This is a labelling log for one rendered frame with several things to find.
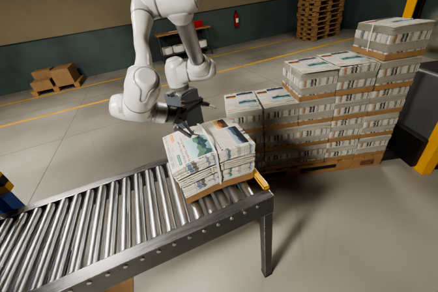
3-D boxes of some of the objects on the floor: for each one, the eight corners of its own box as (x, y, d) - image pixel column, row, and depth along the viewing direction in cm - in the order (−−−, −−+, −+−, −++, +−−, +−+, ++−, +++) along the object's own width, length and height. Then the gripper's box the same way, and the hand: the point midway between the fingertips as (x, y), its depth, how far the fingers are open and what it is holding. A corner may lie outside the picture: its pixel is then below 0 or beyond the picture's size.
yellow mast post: (365, 130, 248) (430, -76, 150) (373, 130, 248) (442, -78, 149) (371, 135, 240) (443, -80, 142) (379, 133, 240) (455, -82, 142)
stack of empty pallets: (319, 32, 774) (324, -8, 705) (340, 34, 706) (348, -11, 636) (294, 39, 737) (296, -3, 667) (313, 42, 668) (318, -5, 599)
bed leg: (267, 265, 140) (267, 203, 104) (272, 274, 135) (274, 212, 99) (260, 269, 139) (257, 207, 102) (264, 277, 134) (263, 217, 98)
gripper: (171, 82, 84) (216, 92, 94) (158, 134, 93) (201, 139, 103) (174, 88, 78) (222, 98, 88) (160, 143, 87) (206, 146, 97)
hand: (208, 120), depth 95 cm, fingers open, 13 cm apart
